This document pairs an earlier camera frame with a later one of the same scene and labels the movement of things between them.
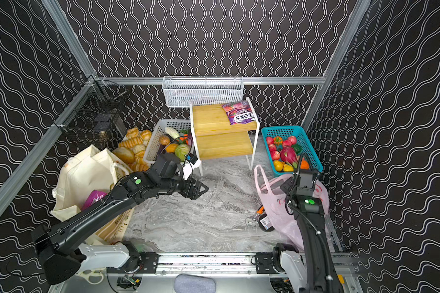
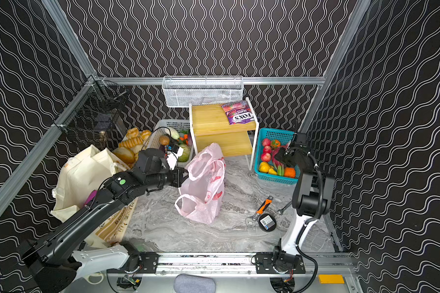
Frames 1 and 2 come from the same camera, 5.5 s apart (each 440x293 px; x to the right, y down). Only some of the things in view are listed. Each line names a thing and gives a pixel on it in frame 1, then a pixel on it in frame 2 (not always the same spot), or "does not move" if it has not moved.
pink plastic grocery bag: x=272 y=197 → x=201 y=194
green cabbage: x=181 y=150 does not move
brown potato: x=164 y=140 does not move
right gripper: x=291 y=185 → x=286 y=157
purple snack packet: x=93 y=196 does not move
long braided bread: x=131 y=142 does not move
